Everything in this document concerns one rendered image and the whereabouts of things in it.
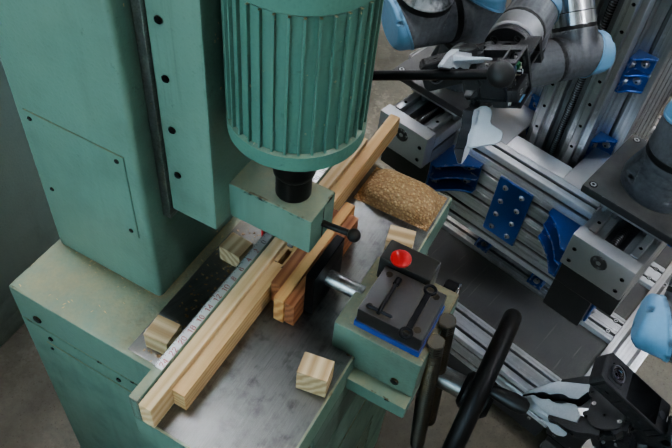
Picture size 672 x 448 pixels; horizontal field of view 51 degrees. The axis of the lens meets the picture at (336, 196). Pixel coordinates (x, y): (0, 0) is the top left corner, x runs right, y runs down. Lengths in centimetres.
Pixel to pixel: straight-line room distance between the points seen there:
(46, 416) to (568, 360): 136
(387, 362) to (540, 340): 102
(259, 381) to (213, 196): 26
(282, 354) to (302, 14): 52
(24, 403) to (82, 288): 89
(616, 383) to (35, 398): 156
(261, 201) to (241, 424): 30
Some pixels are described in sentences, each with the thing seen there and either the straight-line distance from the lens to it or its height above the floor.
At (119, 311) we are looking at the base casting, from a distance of 123.
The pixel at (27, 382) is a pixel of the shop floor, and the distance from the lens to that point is 214.
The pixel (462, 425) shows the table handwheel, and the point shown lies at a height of 90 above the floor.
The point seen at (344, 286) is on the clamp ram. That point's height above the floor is 96.
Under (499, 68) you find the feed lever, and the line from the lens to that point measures 90.
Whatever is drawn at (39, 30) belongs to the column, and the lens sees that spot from 95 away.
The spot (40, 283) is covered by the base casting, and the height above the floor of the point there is 80.
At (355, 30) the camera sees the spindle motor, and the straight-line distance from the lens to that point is 75.
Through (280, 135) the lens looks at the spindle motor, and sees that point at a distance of 82.
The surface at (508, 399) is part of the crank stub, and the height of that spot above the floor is 93.
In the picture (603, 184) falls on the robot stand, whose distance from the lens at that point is 152.
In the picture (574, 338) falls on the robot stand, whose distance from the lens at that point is 203.
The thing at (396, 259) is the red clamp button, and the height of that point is 102.
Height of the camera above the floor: 181
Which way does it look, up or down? 47 degrees down
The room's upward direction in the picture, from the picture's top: 6 degrees clockwise
